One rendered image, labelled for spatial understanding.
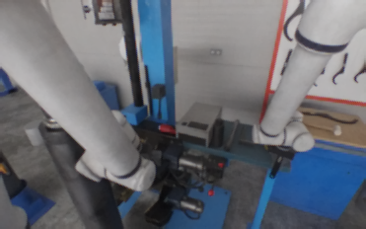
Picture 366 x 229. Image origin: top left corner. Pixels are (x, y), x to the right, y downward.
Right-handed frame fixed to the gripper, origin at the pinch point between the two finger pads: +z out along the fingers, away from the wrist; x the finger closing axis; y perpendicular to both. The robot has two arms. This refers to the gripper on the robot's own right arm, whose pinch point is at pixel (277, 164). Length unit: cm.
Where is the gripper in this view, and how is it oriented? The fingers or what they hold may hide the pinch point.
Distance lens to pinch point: 120.9
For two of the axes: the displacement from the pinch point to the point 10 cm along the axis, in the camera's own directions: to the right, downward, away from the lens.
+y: -6.1, 3.9, -6.9
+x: 7.9, 2.8, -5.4
